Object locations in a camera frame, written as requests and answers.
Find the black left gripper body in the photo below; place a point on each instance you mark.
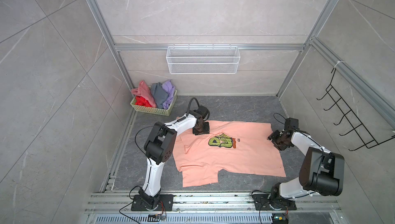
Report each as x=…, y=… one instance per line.
x=204, y=128

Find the aluminium frame corner post right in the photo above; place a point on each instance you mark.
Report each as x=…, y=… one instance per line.
x=319, y=24

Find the grey t-shirt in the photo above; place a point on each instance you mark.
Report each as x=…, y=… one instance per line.
x=159, y=95

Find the red t-shirt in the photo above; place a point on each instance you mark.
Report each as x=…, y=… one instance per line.
x=141, y=101

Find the purple t-shirt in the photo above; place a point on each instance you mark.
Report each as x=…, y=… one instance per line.
x=169, y=88

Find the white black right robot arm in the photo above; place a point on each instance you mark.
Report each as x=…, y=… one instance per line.
x=321, y=173

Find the black wire hook rack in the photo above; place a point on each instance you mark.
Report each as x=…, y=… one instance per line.
x=350, y=117

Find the aluminium frame corner post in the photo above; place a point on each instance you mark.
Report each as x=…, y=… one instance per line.
x=319, y=24
x=95, y=10

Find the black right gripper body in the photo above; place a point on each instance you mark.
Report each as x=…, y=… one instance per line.
x=278, y=140

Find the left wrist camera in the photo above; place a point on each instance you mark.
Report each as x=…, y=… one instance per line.
x=204, y=112

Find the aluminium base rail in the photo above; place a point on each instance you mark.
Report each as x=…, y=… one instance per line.
x=210, y=208

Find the aluminium frame corner post left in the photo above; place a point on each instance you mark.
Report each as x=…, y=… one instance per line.
x=95, y=10

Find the pink t-shirt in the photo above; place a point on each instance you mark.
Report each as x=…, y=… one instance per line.
x=143, y=90

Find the peach printed t-shirt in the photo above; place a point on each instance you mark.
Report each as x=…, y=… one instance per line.
x=235, y=146

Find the green plastic laundry basket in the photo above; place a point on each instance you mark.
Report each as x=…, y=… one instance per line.
x=155, y=111

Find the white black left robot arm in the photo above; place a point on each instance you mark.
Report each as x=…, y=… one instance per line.
x=159, y=147

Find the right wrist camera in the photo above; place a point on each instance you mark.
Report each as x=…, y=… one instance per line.
x=291, y=123

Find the white wire mesh basket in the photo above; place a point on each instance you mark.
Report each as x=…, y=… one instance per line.
x=202, y=60

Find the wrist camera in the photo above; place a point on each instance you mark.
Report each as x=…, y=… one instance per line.
x=204, y=112
x=291, y=123

